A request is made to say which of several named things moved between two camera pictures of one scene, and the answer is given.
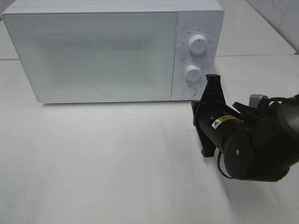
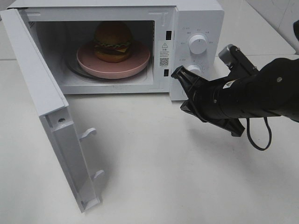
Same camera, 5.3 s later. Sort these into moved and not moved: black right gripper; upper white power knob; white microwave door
Moved: black right gripper; white microwave door
Not moved: upper white power knob
